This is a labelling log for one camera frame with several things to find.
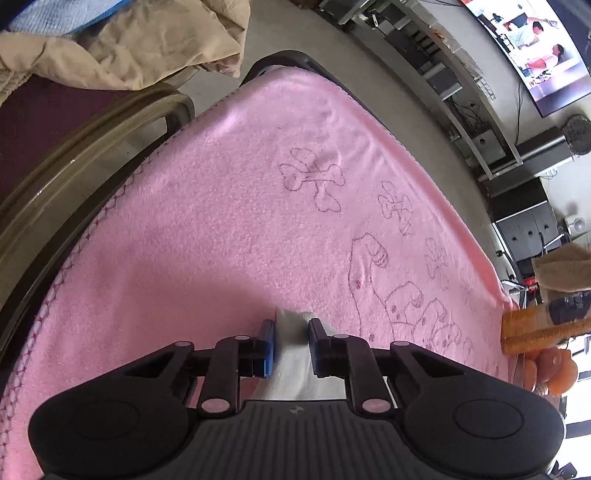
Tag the black soundbar speaker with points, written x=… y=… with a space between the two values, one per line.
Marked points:
x=531 y=157

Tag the tan cloth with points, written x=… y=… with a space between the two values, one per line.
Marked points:
x=563 y=270

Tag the yellow orange bottle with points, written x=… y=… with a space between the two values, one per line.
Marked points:
x=535 y=330

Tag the light blue cloth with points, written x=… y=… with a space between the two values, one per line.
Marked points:
x=64 y=14

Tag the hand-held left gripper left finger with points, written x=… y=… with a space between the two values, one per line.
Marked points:
x=268 y=348

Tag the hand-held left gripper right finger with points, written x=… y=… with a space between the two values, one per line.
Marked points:
x=316 y=346

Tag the black low cabinet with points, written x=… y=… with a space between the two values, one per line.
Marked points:
x=524 y=221

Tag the cream garment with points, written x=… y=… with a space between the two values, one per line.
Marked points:
x=295 y=341

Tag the round fan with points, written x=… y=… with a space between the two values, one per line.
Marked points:
x=579 y=134

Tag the orange plush toy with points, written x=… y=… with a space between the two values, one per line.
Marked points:
x=551 y=371

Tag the beige crumpled cloth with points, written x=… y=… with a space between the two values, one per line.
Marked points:
x=152 y=50

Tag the metal tv stand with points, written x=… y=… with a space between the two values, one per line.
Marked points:
x=443 y=78

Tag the television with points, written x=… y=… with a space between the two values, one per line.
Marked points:
x=540 y=50

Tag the pink printed towel blanket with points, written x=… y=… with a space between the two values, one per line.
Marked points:
x=207 y=221

